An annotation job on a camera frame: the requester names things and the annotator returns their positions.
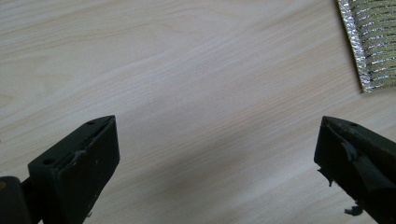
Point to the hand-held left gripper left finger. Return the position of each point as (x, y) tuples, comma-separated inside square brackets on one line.
[(77, 168)]

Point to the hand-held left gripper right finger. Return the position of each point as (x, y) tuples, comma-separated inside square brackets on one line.
[(358, 165)]

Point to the silver striped foil mat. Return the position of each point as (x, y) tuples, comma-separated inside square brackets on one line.
[(375, 37)]

